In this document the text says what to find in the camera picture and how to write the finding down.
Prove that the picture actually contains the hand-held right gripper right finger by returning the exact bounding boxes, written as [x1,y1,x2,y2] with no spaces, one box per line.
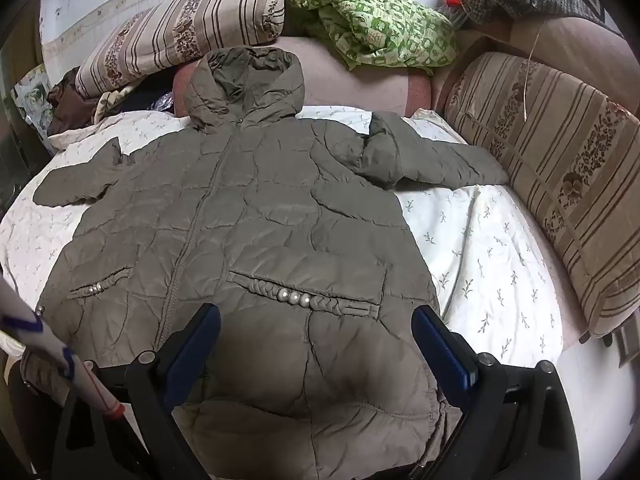
[411,305,581,480]

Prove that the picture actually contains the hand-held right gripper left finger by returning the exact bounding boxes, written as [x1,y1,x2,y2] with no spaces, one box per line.
[50,303,222,480]

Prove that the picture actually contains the olive grey puffer jacket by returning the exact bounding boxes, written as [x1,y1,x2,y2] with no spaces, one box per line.
[34,46,510,480]

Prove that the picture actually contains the white floral bedsheet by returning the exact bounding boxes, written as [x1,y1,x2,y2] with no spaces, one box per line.
[0,105,568,376]

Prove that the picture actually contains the long striped floral cushion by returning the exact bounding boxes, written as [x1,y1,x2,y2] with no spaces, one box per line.
[442,51,640,343]

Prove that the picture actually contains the cream floral cloth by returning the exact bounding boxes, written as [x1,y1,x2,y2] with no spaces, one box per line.
[92,87,136,122]

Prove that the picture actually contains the brown cloth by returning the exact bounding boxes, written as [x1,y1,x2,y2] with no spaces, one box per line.
[47,67,101,136]

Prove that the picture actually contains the pink quilted mat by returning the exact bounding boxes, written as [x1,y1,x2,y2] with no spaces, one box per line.
[172,35,433,118]

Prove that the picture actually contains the floral printed bag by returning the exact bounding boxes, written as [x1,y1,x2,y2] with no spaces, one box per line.
[15,66,52,136]

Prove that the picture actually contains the striped floral pillow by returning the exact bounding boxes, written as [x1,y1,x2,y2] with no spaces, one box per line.
[74,0,286,101]

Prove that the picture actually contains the green patterned quilt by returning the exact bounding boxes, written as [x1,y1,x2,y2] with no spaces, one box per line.
[277,0,458,73]

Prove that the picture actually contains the dusty pink cushion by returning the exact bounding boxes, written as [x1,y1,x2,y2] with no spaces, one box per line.
[432,12,628,111]

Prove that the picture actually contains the thin beige string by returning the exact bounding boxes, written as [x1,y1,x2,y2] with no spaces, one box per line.
[521,25,545,122]

